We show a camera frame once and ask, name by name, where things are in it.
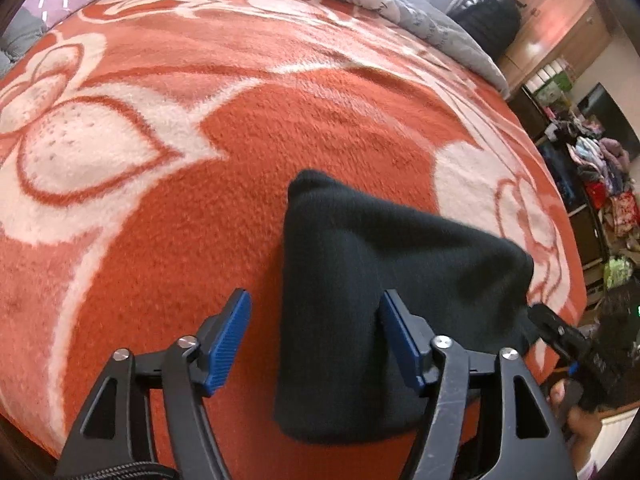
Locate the stack of boxes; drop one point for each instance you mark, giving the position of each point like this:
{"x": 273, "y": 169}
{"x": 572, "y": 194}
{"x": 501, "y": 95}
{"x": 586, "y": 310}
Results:
{"x": 550, "y": 82}

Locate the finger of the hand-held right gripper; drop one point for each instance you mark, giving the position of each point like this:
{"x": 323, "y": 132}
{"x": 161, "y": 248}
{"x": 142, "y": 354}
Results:
{"x": 555, "y": 330}

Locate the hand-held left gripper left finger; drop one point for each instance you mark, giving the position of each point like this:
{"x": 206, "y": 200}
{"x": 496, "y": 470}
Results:
{"x": 227, "y": 345}

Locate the dark television cabinet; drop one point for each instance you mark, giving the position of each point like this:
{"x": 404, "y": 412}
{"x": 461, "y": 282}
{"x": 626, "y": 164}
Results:
{"x": 565, "y": 180}

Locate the orange floral blanket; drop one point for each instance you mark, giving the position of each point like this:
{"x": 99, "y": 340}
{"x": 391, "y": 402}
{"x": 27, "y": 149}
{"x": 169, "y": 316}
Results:
{"x": 200, "y": 160}

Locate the black pants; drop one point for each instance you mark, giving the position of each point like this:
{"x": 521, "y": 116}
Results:
{"x": 360, "y": 280}

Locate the green bag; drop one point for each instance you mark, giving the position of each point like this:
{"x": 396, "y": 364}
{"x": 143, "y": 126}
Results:
{"x": 619, "y": 272}

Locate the grey ribbed cushion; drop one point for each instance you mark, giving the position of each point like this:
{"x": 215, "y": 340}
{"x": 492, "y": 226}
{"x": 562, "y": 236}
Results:
{"x": 20, "y": 40}

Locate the black padded jacket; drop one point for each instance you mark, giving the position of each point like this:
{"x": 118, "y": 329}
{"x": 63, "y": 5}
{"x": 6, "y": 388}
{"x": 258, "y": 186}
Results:
{"x": 487, "y": 22}

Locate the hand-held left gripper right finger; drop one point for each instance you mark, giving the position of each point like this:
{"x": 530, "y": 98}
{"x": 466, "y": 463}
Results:
{"x": 400, "y": 340}

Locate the wooden wardrobe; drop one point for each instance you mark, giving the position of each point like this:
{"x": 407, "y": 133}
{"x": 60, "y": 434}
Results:
{"x": 555, "y": 25}

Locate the pile of clothes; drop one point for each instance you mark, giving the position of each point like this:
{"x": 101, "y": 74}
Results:
{"x": 605, "y": 175}

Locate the black television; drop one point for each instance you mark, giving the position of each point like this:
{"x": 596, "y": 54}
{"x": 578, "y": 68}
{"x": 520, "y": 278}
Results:
{"x": 612, "y": 112}

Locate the grey floral quilt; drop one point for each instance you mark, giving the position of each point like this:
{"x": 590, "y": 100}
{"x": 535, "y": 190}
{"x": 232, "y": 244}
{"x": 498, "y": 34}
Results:
{"x": 400, "y": 0}

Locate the person's right hand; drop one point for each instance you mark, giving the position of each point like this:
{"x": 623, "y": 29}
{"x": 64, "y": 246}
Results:
{"x": 582, "y": 427}

